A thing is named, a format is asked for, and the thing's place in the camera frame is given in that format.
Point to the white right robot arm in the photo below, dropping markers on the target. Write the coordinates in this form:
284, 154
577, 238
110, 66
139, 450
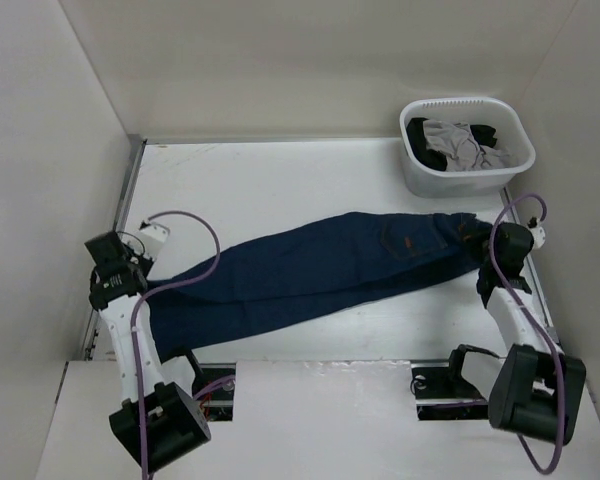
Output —
535, 390

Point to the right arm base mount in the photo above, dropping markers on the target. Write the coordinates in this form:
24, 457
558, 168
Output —
440, 397

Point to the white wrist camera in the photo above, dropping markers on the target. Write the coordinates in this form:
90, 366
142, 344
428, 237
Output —
153, 237
536, 228

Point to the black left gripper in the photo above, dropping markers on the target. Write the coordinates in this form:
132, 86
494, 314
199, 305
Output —
146, 262

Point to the grey garment in basket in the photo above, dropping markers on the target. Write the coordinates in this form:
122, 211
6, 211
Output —
466, 147

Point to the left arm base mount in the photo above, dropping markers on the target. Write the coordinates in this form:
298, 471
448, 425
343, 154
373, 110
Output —
217, 405

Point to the dark blue denim trousers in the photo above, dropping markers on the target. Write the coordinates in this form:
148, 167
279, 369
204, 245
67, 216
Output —
277, 281

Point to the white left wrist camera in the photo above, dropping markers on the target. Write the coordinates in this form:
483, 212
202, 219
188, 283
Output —
153, 237

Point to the white plastic laundry basket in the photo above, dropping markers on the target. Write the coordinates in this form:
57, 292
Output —
425, 182

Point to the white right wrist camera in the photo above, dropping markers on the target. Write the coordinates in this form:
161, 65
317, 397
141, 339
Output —
536, 228

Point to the black garment in basket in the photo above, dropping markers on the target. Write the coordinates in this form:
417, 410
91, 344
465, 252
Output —
432, 160

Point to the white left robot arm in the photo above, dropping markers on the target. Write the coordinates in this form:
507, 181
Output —
159, 420

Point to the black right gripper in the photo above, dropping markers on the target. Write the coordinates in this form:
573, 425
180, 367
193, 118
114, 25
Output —
495, 228

